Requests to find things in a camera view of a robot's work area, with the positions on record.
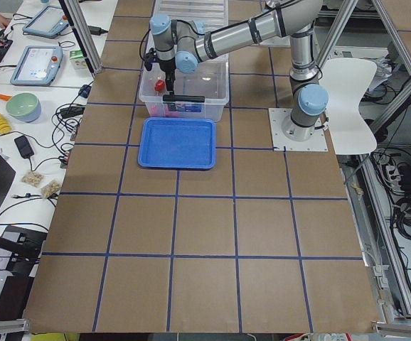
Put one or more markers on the black phone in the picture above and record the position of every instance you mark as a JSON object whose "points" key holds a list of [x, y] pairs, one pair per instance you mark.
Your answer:
{"points": [[24, 148]]}

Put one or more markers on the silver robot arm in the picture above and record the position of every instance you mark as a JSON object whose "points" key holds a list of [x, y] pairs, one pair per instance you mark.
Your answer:
{"points": [[180, 46]]}

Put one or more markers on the green bowl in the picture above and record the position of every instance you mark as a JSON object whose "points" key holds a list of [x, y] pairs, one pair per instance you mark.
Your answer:
{"points": [[25, 107]]}

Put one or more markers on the white chair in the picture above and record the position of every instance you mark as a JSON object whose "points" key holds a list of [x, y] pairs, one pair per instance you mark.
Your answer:
{"points": [[346, 81]]}

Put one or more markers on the red block in box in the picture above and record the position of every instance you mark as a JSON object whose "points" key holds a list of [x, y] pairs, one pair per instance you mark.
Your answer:
{"points": [[171, 114]]}

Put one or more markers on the red block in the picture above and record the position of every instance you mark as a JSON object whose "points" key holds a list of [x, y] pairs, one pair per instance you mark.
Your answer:
{"points": [[159, 86], [171, 114]]}

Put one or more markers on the green carton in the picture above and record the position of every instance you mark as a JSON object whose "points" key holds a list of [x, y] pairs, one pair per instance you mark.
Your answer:
{"points": [[77, 59]]}

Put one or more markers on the aluminium frame post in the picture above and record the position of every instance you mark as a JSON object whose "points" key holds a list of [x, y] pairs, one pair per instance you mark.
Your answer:
{"points": [[82, 33]]}

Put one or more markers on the clear plastic box lid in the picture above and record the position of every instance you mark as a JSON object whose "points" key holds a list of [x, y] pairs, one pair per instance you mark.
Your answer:
{"points": [[214, 13]]}

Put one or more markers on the blue plastic tray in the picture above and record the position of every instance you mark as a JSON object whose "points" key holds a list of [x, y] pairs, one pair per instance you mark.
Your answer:
{"points": [[175, 143]]}

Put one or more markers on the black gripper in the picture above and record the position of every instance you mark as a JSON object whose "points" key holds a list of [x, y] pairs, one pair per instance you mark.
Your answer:
{"points": [[167, 67]]}

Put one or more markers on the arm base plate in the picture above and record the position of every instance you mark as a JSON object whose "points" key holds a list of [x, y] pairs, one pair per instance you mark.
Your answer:
{"points": [[287, 136]]}

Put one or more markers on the teach pendant tablet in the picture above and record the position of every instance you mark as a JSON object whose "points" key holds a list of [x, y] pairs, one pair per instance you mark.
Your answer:
{"points": [[38, 66], [48, 23]]}

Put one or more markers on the clear plastic storage box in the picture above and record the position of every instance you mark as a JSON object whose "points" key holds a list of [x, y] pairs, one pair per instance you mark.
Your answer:
{"points": [[211, 80]]}

